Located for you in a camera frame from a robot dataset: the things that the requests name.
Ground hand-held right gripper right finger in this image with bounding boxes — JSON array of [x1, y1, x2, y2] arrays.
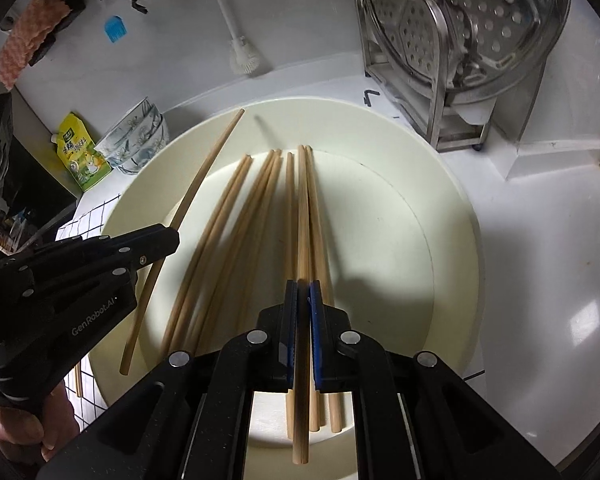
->
[[310, 279, 563, 480]]

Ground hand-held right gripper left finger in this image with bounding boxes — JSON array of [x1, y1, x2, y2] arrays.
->
[[35, 280, 299, 480]]

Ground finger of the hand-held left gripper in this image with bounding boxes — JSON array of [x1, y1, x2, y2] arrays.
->
[[2, 225, 181, 277], [25, 264, 149, 307]]

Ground large white bowl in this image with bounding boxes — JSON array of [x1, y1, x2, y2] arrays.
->
[[87, 95, 483, 461]]

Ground bundle of wooden chopsticks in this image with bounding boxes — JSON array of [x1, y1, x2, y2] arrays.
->
[[160, 146, 346, 433]]

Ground person's left hand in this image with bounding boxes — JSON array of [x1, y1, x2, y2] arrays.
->
[[0, 385, 81, 463]]

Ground white checked cloth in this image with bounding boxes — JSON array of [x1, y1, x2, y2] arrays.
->
[[55, 194, 131, 413]]

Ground stacked floral ceramic bowls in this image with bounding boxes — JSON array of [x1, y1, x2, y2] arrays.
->
[[112, 115, 171, 176]]

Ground yellow seasoning pouch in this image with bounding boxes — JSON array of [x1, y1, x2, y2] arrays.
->
[[50, 112, 113, 192]]

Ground floral ceramic bowl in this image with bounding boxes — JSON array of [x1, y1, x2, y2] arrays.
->
[[105, 105, 165, 163], [96, 97, 156, 153]]

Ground black glass stove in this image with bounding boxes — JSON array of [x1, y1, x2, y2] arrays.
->
[[0, 125, 81, 256]]

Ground small blue scrubber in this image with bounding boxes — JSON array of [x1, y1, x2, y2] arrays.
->
[[104, 15, 127, 43]]

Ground white dish brush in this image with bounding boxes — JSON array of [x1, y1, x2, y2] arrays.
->
[[202, 0, 266, 77]]

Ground orange dish cloth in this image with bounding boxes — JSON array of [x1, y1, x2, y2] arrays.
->
[[0, 0, 73, 91]]

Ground steel dish rack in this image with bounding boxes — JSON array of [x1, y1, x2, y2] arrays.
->
[[355, 0, 571, 153]]

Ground folding steel steamer basket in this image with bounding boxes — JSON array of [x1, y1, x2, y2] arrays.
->
[[375, 0, 463, 86]]

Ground perforated steel steamer plate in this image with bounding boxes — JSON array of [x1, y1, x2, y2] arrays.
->
[[360, 0, 571, 93]]

